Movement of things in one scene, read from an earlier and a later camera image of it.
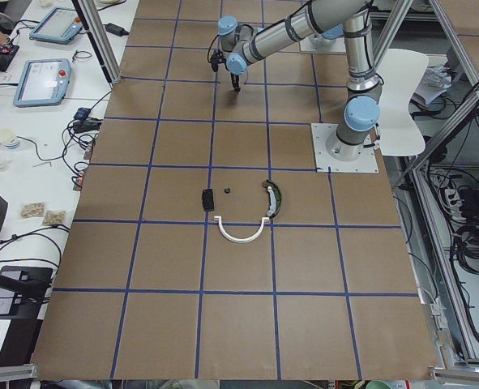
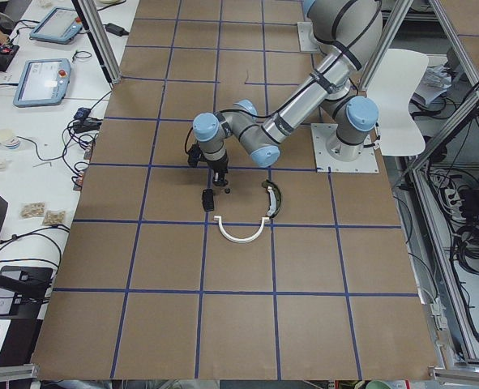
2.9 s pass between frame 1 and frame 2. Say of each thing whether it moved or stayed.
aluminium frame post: stayed
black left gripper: moved
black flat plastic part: stayed
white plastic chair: stayed
